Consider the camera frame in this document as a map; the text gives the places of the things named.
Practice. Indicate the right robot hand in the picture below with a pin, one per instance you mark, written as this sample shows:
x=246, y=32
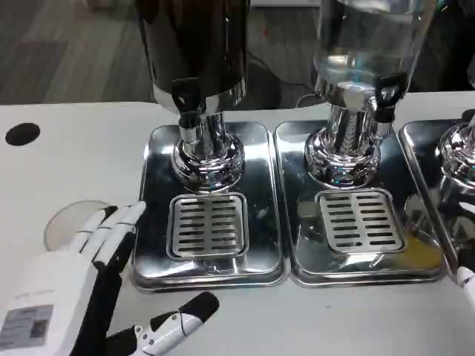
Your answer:
x=467, y=282

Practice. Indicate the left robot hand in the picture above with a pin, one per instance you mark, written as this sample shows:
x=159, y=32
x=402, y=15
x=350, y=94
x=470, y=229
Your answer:
x=48, y=289

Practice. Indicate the clear ribbed glass cup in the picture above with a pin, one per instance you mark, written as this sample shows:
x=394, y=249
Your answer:
x=63, y=226

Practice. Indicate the slotted steel drip grid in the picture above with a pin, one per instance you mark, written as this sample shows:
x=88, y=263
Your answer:
x=358, y=222
x=208, y=226

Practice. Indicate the black round counter hole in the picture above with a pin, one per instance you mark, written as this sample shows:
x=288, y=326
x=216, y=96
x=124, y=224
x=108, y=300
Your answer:
x=22, y=134

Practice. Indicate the steel tray under clear dispenser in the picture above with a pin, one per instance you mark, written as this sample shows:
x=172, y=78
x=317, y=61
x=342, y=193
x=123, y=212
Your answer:
x=308, y=256

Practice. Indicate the black tap of clear dispenser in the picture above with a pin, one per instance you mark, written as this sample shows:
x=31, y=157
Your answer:
x=387, y=92

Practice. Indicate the steel tray under dark dispenser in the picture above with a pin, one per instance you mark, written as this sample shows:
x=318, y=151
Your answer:
x=259, y=244

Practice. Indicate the black tap of dark dispenser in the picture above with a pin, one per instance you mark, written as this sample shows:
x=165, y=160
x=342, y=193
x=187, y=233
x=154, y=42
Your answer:
x=185, y=94

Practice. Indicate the clear water drink dispenser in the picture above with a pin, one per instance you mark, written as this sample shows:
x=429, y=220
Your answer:
x=356, y=41

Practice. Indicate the dark coffee drink dispenser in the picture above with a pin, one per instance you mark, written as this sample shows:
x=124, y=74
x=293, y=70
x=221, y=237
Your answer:
x=193, y=41

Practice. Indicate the chrome dispenser pedestal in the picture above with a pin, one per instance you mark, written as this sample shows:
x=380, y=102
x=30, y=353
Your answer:
x=460, y=155

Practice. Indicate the steel tray under chrome pedestal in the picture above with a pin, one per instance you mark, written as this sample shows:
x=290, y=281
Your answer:
x=419, y=148

